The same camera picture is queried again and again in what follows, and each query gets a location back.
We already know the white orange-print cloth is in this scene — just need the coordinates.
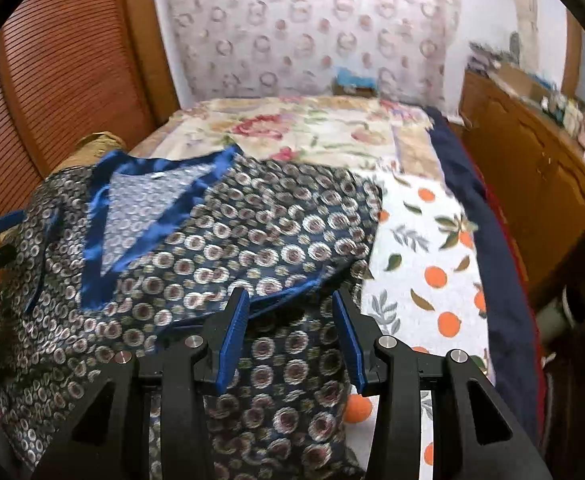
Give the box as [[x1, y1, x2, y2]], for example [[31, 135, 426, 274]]
[[342, 169, 496, 480]]

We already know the blue-topped box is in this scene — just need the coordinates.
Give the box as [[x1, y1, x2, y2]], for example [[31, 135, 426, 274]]
[[332, 67, 378, 99]]

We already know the floral cream bedspread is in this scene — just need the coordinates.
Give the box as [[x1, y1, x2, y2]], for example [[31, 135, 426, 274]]
[[132, 96, 444, 182]]

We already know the navy patterned satin garment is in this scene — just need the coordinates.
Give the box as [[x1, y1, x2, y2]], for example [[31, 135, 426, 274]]
[[0, 148, 381, 479]]

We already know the wooden sideboard cabinet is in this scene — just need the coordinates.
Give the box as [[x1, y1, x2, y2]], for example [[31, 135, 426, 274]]
[[459, 72, 585, 306]]

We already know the brown louvered wardrobe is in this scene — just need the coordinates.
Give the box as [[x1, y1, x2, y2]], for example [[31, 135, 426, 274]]
[[0, 0, 180, 214]]

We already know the navy blue blanket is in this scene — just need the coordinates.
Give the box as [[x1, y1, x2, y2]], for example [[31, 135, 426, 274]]
[[425, 106, 546, 444]]

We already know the cardboard box on sideboard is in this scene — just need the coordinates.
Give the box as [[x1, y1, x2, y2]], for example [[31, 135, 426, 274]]
[[489, 63, 551, 104]]

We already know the circle-patterned sheer curtain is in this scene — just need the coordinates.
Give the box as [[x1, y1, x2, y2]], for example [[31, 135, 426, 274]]
[[158, 0, 460, 106]]

